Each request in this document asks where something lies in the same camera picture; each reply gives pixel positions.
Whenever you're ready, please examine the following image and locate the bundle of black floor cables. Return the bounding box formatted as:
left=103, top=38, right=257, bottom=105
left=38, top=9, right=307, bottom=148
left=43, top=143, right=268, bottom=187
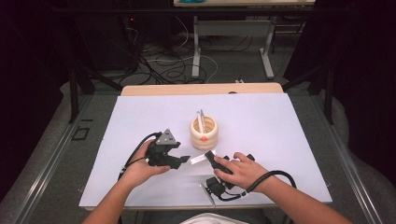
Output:
left=122, top=27, right=255, bottom=86

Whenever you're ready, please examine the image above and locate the person's right hand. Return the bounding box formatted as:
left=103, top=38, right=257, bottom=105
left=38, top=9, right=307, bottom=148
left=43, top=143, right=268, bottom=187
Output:
left=213, top=151, right=271, bottom=194

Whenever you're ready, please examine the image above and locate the black power strip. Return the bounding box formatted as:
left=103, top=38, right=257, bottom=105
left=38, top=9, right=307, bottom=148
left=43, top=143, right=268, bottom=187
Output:
left=121, top=16, right=139, bottom=68

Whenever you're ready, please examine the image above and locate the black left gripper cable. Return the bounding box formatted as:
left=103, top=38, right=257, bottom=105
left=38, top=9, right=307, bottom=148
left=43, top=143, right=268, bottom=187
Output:
left=117, top=132, right=163, bottom=182

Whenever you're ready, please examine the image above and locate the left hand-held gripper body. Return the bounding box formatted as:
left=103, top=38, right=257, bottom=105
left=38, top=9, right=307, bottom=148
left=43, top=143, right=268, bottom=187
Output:
left=145, top=128, right=182, bottom=171

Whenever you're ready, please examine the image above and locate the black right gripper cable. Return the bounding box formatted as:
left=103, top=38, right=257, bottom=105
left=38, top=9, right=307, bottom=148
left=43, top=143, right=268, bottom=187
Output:
left=217, top=170, right=297, bottom=203

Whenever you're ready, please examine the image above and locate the white table mat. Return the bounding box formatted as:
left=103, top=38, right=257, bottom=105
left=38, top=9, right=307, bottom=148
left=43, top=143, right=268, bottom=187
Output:
left=78, top=92, right=333, bottom=209

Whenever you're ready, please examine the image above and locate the person's left hand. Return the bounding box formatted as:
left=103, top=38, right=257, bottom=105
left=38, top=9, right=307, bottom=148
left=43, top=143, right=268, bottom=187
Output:
left=122, top=139, right=172, bottom=189

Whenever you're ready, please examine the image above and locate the white pen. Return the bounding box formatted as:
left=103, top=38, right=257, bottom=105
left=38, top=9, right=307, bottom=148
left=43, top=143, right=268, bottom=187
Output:
left=195, top=110, right=204, bottom=134

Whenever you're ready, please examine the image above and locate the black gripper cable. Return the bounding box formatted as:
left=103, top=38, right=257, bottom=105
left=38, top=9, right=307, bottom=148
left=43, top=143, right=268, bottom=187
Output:
left=217, top=170, right=297, bottom=203
left=117, top=132, right=163, bottom=182

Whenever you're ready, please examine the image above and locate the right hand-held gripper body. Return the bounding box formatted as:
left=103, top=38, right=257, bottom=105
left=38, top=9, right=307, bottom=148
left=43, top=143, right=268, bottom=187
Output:
left=200, top=175, right=237, bottom=208

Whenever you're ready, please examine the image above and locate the cream ribbed pen holder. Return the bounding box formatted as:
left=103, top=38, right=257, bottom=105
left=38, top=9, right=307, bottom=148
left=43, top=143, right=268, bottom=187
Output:
left=189, top=115, right=219, bottom=151

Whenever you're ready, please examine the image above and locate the black metal stand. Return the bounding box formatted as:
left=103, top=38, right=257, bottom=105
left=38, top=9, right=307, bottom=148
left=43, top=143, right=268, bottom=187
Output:
left=68, top=60, right=123, bottom=124
left=281, top=60, right=336, bottom=125

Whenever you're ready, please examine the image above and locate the white metal frame desk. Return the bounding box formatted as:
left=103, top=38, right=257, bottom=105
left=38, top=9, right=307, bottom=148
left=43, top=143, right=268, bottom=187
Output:
left=173, top=0, right=317, bottom=80

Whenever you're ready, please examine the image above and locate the white cylindrical tube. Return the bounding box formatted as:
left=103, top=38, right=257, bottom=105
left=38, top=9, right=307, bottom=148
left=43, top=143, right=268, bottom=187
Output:
left=190, top=150, right=217, bottom=166

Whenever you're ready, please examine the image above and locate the white floor cable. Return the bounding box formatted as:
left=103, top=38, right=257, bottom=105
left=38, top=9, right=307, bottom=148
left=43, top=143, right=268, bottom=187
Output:
left=145, top=15, right=219, bottom=84

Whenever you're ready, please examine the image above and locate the person's white shirt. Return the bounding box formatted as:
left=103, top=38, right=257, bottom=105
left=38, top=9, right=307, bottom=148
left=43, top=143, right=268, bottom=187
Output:
left=179, top=212, right=248, bottom=224

